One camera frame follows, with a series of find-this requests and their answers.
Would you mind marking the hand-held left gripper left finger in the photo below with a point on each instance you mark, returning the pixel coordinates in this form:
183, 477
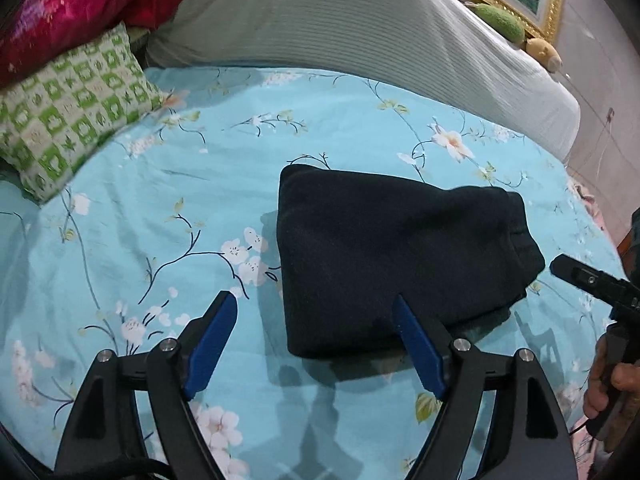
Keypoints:
210, 345

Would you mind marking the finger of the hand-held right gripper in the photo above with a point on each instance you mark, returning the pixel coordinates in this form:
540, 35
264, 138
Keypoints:
595, 280

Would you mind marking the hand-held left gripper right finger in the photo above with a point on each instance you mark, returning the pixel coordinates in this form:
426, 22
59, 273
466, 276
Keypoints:
420, 350

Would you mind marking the black pants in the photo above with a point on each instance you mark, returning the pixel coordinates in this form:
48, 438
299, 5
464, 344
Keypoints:
390, 250

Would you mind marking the person's right hand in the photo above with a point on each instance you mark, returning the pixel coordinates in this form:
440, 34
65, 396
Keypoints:
595, 385

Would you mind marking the pink cloth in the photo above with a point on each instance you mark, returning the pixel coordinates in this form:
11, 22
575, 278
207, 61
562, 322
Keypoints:
587, 200

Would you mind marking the blue floral bed sheet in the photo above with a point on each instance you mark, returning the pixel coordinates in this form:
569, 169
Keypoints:
150, 210

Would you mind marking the yellow plush toy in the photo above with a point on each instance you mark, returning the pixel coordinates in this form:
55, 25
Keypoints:
545, 51

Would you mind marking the green checkered pillow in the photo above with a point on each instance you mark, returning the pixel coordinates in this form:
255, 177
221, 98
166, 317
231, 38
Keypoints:
70, 110

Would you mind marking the green plush toy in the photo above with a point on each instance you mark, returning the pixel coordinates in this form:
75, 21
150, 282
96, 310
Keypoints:
502, 20

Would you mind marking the large grey white pillow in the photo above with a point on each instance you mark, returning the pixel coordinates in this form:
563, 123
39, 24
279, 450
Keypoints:
325, 20

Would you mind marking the red floral blanket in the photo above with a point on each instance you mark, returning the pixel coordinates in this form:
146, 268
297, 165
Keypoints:
75, 5

